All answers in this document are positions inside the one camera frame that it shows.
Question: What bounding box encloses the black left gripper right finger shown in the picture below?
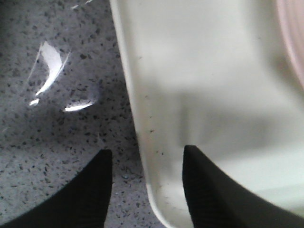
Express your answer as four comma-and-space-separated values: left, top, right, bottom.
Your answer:
182, 145, 304, 228

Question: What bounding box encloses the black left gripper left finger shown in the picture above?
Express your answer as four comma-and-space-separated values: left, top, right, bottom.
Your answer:
2, 150, 113, 228

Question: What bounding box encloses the cream bear serving tray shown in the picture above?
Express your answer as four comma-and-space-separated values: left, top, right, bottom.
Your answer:
110, 0, 304, 228

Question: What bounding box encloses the pink plastic plate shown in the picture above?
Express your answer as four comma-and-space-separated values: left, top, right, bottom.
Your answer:
276, 0, 304, 86

